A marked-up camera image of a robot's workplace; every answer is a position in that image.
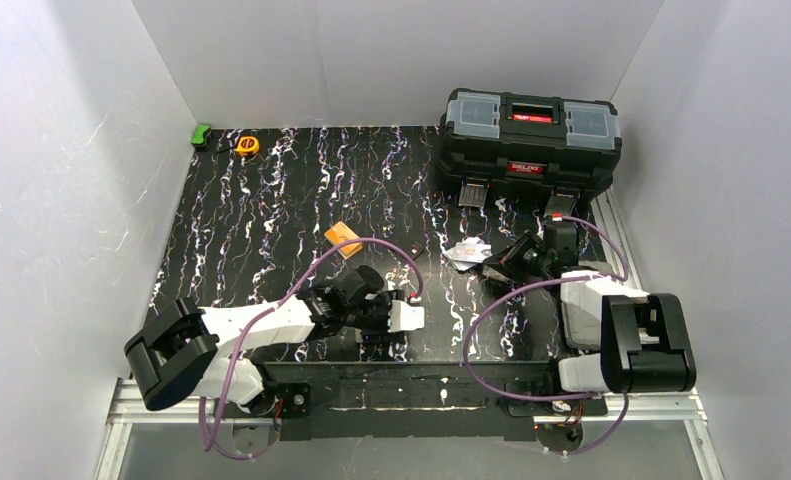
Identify orange credit card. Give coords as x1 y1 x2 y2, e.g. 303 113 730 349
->
324 221 363 259

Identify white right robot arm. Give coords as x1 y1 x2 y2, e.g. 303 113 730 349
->
482 214 697 401

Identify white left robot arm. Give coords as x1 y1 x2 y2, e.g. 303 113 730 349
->
124 265 425 411

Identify black toolbox with clear lids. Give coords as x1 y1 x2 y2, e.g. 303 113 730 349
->
434 88 623 211

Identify yellow tape measure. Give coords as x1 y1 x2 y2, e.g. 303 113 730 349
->
234 135 260 157

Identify green small tool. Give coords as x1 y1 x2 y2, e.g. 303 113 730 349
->
190 124 212 150

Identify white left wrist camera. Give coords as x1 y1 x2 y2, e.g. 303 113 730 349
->
387 300 425 333

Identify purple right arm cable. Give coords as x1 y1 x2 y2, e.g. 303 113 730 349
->
462 213 632 458

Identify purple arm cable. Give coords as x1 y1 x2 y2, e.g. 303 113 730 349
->
197 237 426 462
462 213 632 458

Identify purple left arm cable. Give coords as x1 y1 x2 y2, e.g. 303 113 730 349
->
197 237 426 462

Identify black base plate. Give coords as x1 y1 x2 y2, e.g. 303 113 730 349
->
133 357 675 444

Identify aluminium frame rails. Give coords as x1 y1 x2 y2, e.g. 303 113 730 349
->
94 190 724 479

